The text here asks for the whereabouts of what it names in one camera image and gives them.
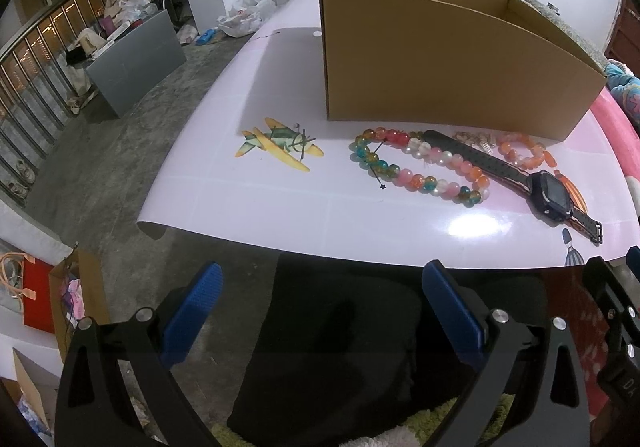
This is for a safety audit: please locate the thin black star necklace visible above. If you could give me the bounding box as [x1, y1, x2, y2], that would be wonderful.
[365, 136, 392, 191]

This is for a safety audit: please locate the red paper shopping bag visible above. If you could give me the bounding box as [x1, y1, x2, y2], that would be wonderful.
[23, 259, 54, 333]

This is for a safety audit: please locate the brown cardboard carton on floor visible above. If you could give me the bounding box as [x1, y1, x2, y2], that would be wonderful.
[49, 249, 111, 361]

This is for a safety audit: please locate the black smart watch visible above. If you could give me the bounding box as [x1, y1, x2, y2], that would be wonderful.
[422, 130, 603, 245]

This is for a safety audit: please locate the pink floral blanket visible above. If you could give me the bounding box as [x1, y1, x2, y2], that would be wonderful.
[590, 88, 640, 184]

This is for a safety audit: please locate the blue patterned quilt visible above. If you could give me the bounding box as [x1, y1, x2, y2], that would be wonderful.
[604, 59, 640, 129]

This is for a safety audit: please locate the grey metal cabinet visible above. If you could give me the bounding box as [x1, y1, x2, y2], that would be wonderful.
[86, 11, 186, 118]

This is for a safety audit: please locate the metal railing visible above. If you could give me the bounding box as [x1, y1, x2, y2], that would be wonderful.
[1, 0, 104, 204]

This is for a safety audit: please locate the brown wooden door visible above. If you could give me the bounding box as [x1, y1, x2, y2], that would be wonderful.
[604, 0, 640, 76]

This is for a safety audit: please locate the brown cardboard box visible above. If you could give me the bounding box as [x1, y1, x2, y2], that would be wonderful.
[319, 0, 605, 141]

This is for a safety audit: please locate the white plastic bag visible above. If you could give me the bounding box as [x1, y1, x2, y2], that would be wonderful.
[217, 0, 277, 38]

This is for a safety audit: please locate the orange pink bead bracelet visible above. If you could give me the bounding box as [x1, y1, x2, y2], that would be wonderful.
[496, 131, 558, 172]

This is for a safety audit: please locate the multicolour large bead bracelet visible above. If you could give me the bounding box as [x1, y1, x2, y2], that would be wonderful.
[348, 126, 492, 209]

